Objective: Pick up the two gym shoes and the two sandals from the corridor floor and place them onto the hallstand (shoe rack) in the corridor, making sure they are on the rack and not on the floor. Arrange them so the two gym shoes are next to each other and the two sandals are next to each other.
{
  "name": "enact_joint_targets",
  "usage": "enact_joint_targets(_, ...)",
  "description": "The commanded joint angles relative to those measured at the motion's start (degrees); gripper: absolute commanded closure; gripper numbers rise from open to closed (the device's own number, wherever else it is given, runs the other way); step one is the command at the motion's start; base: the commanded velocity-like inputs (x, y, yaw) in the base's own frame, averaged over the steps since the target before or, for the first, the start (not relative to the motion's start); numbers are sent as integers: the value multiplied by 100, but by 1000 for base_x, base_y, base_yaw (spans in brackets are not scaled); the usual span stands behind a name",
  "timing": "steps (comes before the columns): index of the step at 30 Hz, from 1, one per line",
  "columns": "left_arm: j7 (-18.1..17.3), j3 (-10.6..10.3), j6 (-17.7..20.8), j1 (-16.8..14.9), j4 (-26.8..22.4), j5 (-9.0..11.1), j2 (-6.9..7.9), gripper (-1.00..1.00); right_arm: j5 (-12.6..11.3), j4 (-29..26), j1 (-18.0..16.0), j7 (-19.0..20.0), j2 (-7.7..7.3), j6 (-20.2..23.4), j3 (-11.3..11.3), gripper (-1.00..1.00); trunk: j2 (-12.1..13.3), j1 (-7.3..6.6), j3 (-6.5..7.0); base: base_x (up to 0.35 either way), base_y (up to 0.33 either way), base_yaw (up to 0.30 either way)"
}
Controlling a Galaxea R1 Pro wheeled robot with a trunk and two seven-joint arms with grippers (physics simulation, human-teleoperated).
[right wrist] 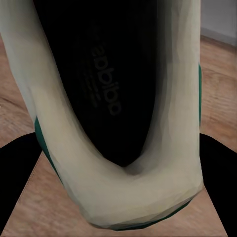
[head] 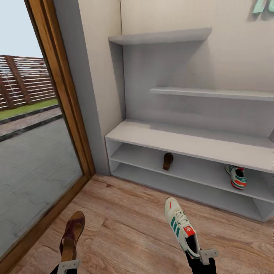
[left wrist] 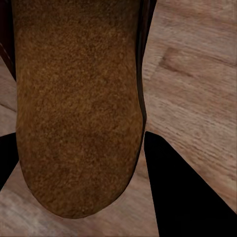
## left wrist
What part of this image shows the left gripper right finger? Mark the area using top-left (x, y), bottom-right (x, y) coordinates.
top-left (144, 131), bottom-right (237, 237)

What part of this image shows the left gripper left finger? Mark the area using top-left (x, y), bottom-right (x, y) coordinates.
top-left (0, 132), bottom-right (20, 191)

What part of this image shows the sandal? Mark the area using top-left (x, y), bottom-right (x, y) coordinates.
top-left (0, 0), bottom-right (157, 219)

